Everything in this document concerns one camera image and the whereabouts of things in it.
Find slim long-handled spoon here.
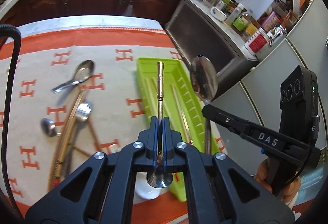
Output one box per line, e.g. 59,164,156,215
146,61,172,189

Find dark brown chopstick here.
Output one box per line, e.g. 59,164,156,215
87,119,104,155

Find large steel spoon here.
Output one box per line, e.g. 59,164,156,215
190,55,218,156

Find green plastic utensil tray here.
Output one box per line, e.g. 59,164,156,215
135,57,221,202

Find stainless steel built-in appliance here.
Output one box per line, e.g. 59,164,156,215
165,0,259,102

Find grey refrigerator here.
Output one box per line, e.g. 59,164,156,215
210,0,328,158

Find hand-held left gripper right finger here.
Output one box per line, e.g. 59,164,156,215
162,117,296,224

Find orange beige printed tablecloth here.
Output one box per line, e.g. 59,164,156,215
0,27,223,214

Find small steel spoon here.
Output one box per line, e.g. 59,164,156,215
40,118,61,138

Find steel soup spoon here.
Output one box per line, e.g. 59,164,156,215
52,60,95,93

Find white patterned bowl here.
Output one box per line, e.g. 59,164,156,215
211,6,228,22

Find white ceramic spoon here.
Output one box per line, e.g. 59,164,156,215
134,171,161,199

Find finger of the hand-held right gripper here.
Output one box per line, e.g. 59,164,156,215
202,105,249,139

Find white plastic bottle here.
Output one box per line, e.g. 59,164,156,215
225,4,245,26

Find person's right hand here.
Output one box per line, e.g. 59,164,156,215
253,160,302,212

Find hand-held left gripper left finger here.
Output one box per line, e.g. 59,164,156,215
26,117,161,224

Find green label oil bottle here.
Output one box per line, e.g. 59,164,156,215
232,11,253,32

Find yellow jar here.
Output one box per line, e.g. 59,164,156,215
242,22,259,41

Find red label white canister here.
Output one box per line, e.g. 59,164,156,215
243,27,268,54

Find light brown wooden chopstick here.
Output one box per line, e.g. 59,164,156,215
70,144,89,158

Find steel fork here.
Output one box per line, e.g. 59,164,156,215
61,102,93,178

